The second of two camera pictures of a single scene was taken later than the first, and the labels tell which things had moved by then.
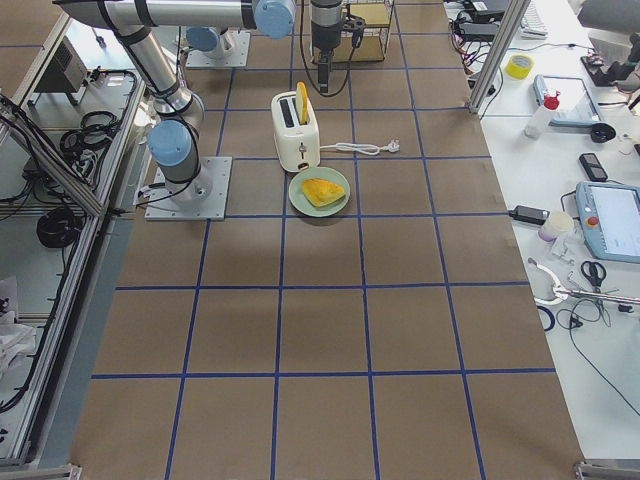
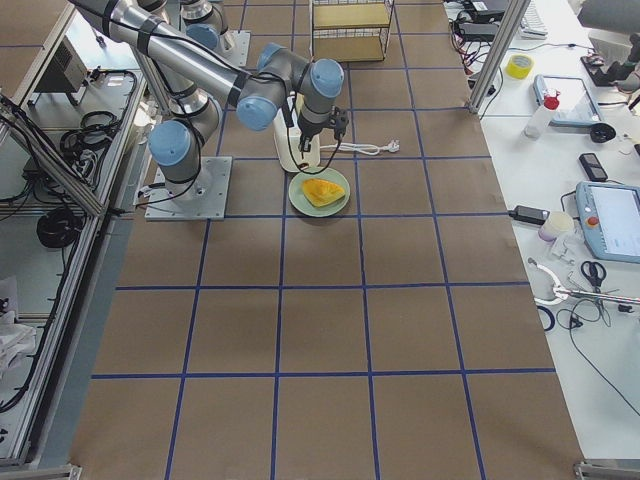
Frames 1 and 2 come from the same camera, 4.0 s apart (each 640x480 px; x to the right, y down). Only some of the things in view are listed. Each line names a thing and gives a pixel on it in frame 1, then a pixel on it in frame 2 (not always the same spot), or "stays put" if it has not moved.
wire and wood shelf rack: [377, 15] stays put
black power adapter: [530, 215] stays put
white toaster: [297, 145] stays put
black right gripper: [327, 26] → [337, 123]
